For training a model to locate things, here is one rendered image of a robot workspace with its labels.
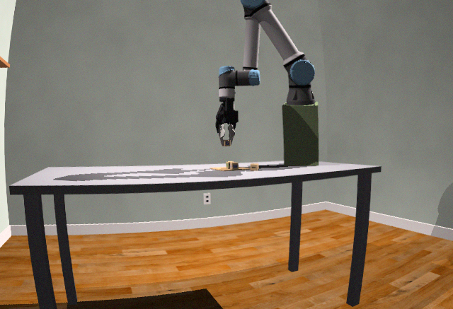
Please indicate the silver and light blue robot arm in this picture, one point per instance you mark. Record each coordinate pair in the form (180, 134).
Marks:
(258, 13)

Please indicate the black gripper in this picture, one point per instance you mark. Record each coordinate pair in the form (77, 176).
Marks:
(229, 116)

